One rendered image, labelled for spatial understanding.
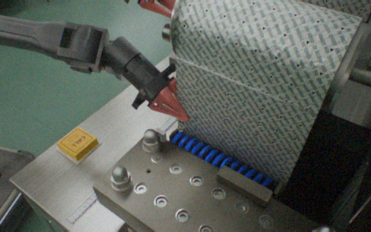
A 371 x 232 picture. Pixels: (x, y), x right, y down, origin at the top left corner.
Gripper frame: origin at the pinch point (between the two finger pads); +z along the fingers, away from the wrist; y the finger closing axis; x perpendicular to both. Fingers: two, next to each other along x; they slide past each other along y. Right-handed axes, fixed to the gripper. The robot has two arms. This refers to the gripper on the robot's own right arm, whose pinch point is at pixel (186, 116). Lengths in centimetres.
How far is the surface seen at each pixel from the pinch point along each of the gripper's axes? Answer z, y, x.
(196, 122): 2.2, 0.3, 1.4
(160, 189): 5.4, 13.6, -1.9
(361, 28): 8.1, -6.1, 30.8
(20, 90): -106, -37, -182
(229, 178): 12.6, 5.9, 3.9
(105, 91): -58, -74, -156
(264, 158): 14.8, 0.3, 7.5
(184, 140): 3.0, 2.9, -2.3
